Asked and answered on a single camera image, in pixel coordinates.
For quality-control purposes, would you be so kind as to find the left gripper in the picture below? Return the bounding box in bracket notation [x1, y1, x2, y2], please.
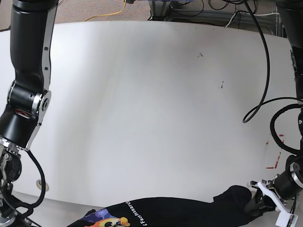
[244, 180, 298, 217]

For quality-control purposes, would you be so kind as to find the black t-shirt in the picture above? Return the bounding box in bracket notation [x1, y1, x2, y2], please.
[71, 185, 259, 227]

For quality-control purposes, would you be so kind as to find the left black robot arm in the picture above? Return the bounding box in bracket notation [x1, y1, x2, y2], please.
[199, 0, 303, 201]

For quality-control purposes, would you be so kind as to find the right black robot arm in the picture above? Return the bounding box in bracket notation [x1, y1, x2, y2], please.
[0, 0, 58, 227]

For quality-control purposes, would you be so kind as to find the red tape rectangle marker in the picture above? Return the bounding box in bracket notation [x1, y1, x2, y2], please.
[262, 133, 282, 170]

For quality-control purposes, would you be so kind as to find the left table grommet hole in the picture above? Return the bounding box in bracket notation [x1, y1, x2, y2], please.
[36, 179, 49, 192]

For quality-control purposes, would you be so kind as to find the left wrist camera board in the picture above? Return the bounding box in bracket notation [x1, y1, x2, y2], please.
[275, 211, 298, 227]

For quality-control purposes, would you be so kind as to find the white cable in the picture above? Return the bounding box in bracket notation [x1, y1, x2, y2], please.
[224, 11, 281, 28]

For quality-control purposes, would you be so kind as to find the yellow cable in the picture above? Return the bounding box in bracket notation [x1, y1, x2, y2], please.
[84, 0, 126, 22]

